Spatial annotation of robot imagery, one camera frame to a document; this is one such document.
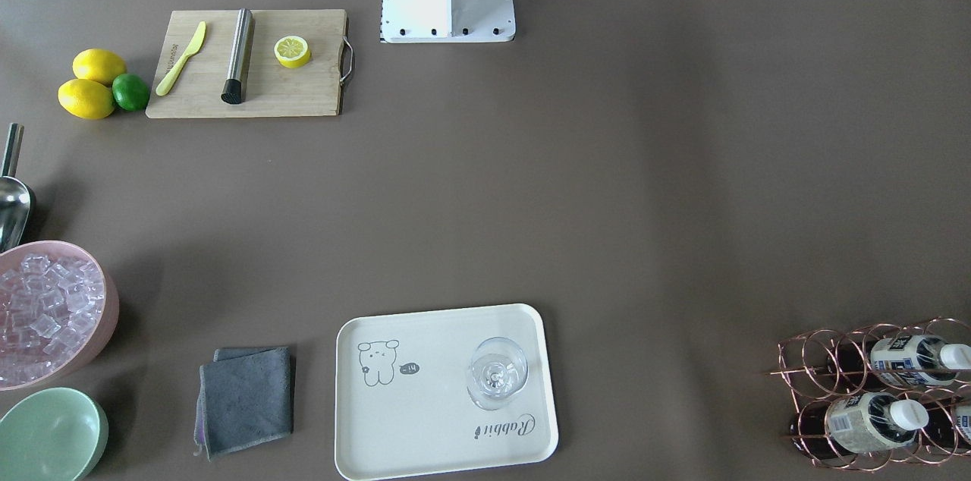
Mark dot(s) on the tea bottle edge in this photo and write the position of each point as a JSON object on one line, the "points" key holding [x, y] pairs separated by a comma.
{"points": [[949, 425]]}

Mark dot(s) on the upper whole lemon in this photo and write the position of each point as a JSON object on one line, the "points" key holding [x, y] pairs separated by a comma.
{"points": [[99, 65]]}

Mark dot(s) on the steel ice scoop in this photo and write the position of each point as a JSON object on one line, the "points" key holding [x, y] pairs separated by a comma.
{"points": [[17, 198]]}

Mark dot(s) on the whole lemon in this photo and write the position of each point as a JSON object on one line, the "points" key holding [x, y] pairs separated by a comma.
{"points": [[86, 99], [99, 65]]}

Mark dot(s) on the cream serving tray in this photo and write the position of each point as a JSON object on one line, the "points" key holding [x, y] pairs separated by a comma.
{"points": [[401, 405]]}

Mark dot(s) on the green lime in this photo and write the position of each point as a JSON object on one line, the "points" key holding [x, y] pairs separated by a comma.
{"points": [[130, 92]]}

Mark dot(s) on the bamboo cutting board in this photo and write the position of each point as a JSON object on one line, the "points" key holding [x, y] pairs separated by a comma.
{"points": [[271, 90]]}

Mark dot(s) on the tea bottle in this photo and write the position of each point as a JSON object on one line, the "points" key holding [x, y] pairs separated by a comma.
{"points": [[906, 361], [869, 422]]}

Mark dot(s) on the lower whole lemon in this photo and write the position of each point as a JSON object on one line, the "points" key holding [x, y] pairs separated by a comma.
{"points": [[86, 99]]}

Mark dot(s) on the steel muddler black tip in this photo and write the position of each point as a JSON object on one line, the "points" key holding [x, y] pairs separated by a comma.
{"points": [[235, 84]]}

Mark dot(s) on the green bowl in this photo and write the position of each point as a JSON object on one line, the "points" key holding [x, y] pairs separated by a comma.
{"points": [[54, 434]]}

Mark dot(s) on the pink bowl of ice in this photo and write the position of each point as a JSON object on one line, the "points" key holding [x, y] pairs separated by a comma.
{"points": [[59, 309]]}

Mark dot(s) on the clear wine glass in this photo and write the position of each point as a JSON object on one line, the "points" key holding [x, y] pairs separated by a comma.
{"points": [[497, 373]]}

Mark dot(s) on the copper wire bottle basket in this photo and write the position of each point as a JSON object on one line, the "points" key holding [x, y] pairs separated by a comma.
{"points": [[823, 365]]}

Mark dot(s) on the yellow plastic knife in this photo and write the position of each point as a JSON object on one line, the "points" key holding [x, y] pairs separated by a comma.
{"points": [[191, 49]]}

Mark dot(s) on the half lemon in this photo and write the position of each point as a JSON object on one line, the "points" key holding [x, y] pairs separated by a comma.
{"points": [[292, 51]]}

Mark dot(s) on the grey folded cloth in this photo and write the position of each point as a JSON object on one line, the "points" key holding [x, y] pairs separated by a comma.
{"points": [[246, 398]]}

